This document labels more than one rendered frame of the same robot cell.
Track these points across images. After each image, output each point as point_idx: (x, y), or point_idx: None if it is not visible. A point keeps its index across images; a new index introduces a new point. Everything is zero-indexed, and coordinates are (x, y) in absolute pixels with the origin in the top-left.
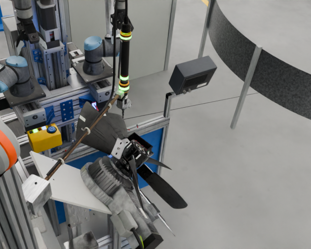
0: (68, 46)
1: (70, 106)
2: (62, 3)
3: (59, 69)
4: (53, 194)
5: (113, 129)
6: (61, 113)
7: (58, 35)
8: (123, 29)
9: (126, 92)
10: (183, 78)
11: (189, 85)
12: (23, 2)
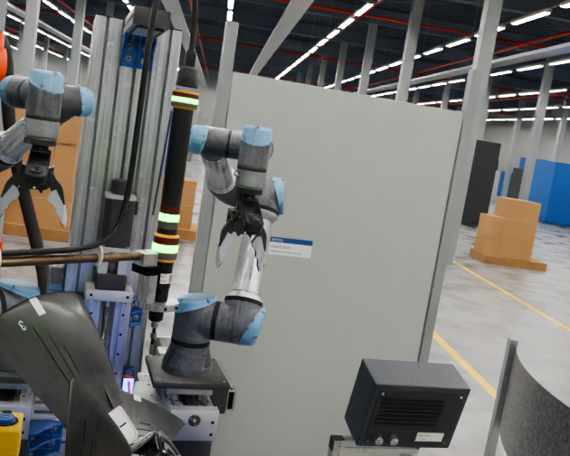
0: (162, 339)
1: None
2: (156, 212)
3: (111, 350)
4: None
5: (137, 423)
6: None
7: (126, 266)
8: (178, 78)
9: (166, 260)
10: (374, 388)
11: (392, 419)
12: (41, 102)
